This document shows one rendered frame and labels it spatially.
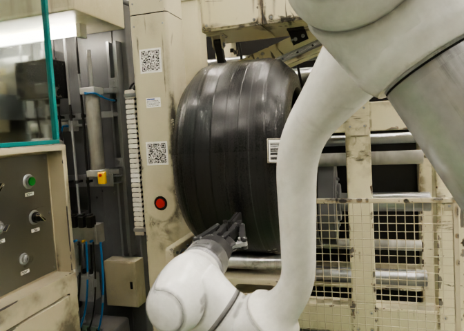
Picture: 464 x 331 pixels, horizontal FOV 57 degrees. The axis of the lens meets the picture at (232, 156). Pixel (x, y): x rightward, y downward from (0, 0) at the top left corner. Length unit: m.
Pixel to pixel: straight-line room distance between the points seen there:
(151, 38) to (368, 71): 1.07
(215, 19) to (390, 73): 1.27
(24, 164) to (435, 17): 1.08
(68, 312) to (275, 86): 0.85
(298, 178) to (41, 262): 0.88
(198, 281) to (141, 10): 0.94
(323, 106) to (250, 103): 0.52
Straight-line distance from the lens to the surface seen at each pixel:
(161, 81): 1.37
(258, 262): 1.24
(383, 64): 0.38
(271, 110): 1.08
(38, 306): 1.27
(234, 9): 1.60
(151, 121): 1.38
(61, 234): 1.35
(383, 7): 0.36
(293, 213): 0.64
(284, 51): 1.67
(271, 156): 1.05
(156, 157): 1.38
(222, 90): 1.14
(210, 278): 0.76
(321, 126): 0.59
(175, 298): 0.71
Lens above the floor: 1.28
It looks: 4 degrees down
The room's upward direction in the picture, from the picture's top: 3 degrees counter-clockwise
